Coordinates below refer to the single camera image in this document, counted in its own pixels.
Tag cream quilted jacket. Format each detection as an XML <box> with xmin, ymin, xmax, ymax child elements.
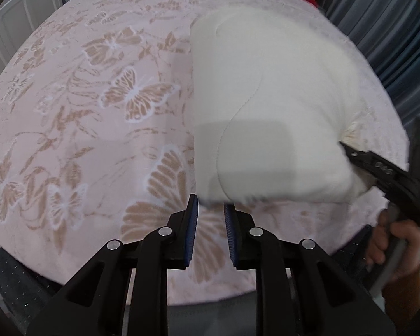
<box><xmin>190</xmin><ymin>6</ymin><xmax>372</xmax><ymax>204</ymax></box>

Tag grey curtain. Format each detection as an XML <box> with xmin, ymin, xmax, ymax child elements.
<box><xmin>319</xmin><ymin>0</ymin><xmax>420</xmax><ymax>127</ymax></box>

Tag dark dotted trousers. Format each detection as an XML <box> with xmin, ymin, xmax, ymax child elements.
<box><xmin>0</xmin><ymin>246</ymin><xmax>389</xmax><ymax>336</ymax></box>

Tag pink butterfly bedspread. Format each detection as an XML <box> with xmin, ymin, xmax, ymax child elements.
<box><xmin>0</xmin><ymin>0</ymin><xmax>408</xmax><ymax>284</ymax></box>

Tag person's right hand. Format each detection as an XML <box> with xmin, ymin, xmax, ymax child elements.
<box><xmin>365</xmin><ymin>209</ymin><xmax>420</xmax><ymax>284</ymax></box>

